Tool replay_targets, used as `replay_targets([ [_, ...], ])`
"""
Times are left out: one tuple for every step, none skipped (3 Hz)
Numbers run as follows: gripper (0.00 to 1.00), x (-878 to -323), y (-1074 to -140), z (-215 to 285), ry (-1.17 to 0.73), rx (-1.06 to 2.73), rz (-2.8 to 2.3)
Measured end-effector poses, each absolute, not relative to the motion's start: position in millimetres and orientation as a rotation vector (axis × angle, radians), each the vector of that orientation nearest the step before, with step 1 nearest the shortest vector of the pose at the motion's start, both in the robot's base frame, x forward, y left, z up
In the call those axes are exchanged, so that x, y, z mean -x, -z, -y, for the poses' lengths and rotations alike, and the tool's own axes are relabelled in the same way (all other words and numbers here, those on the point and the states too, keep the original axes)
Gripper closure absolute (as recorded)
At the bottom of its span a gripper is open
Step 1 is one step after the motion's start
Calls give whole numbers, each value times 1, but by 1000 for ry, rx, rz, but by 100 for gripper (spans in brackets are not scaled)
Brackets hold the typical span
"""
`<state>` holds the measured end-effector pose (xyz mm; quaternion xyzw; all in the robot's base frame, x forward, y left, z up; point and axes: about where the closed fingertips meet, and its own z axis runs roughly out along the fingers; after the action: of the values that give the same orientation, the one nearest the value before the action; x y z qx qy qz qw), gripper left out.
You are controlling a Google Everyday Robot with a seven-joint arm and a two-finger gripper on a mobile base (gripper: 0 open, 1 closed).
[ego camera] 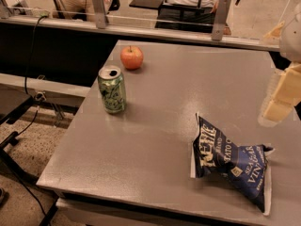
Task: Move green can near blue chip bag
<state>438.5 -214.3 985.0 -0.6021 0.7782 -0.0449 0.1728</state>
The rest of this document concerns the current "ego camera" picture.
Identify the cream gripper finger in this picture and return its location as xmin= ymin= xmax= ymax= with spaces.
xmin=261 ymin=63 xmax=301 ymax=122

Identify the green soda can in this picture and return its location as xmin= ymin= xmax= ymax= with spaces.
xmin=98 ymin=65 xmax=126 ymax=114

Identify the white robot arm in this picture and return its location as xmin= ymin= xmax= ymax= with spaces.
xmin=259 ymin=4 xmax=301 ymax=126

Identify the blue chip bag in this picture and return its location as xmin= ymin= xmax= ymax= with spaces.
xmin=190 ymin=113 xmax=275 ymax=216

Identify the red apple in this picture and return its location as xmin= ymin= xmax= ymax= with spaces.
xmin=120 ymin=45 xmax=144 ymax=70

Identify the person in white clothes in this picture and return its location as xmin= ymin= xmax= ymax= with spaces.
xmin=60 ymin=0 xmax=120 ymax=22

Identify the right metal bracket post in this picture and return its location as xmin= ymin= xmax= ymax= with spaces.
xmin=212 ymin=0 xmax=231 ymax=41

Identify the metal bracket post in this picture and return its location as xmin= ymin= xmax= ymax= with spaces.
xmin=212 ymin=0 xmax=231 ymax=41
xmin=92 ymin=0 xmax=107 ymax=29

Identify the left metal bracket post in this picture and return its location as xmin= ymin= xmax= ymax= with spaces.
xmin=92 ymin=0 xmax=107 ymax=29

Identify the black cable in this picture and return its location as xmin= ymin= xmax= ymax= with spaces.
xmin=24 ymin=13 xmax=50 ymax=96

